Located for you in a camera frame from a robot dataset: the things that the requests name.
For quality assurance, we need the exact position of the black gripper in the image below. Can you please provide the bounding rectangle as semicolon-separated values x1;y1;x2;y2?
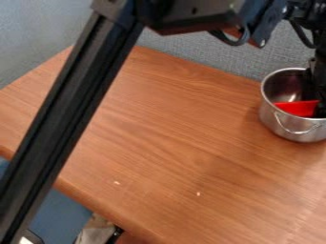
302;29;326;118

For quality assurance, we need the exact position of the red plastic block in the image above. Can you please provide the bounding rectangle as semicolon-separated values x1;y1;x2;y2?
273;100;318;117

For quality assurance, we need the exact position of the metal pot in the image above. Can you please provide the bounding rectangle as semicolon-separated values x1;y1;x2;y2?
257;68;326;143

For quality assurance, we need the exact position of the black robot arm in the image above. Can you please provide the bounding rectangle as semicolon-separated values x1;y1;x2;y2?
0;0;326;244

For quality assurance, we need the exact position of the white object at corner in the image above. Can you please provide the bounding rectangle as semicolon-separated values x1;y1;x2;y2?
18;237;33;244

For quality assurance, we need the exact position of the crumpled beige cloth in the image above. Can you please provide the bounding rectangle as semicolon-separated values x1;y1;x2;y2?
73;213;114;244

